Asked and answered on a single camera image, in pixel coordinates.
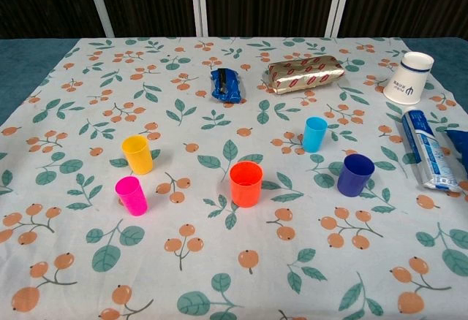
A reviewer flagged light blue plastic cup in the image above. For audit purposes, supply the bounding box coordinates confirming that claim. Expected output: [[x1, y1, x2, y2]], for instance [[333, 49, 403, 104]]
[[301, 116, 328, 153]]

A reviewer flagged yellow plastic cup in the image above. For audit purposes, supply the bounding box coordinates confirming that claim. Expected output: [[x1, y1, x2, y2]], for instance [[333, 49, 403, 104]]
[[121, 134, 154, 175]]

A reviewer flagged pink plastic cup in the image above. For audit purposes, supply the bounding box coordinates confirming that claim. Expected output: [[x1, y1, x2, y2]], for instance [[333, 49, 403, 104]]
[[114, 175, 148, 218]]

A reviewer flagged dark blue plastic cup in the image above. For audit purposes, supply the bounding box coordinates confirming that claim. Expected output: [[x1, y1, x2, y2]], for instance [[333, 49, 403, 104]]
[[336, 153, 376, 197]]

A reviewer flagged large orange plastic cup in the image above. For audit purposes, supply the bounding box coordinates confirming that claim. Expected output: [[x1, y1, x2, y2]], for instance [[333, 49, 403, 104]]
[[229, 161, 264, 208]]

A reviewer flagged white paper cup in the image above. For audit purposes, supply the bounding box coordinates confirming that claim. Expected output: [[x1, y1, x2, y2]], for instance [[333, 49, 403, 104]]
[[382, 51, 435, 105]]

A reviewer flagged floral print tablecloth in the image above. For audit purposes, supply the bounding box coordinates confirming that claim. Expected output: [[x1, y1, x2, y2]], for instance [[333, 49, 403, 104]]
[[0, 37, 468, 320]]

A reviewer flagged gold red-print wrapped package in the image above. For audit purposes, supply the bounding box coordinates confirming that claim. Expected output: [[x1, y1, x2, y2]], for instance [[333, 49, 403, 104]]
[[262, 55, 346, 96]]

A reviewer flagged dark slatted partition panel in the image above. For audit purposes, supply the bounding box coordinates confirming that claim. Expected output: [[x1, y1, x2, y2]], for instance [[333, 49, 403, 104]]
[[339, 0, 468, 39], [0, 0, 105, 39], [90, 0, 198, 38], [204, 0, 339, 38]]

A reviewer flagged white blue toothpaste tube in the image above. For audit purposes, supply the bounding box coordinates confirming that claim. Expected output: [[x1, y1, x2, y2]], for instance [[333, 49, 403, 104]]
[[401, 109, 460, 192]]

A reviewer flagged white partition post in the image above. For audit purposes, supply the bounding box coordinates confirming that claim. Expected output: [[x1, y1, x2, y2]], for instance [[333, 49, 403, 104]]
[[82, 0, 115, 38], [189, 0, 210, 38], [323, 0, 355, 38]]

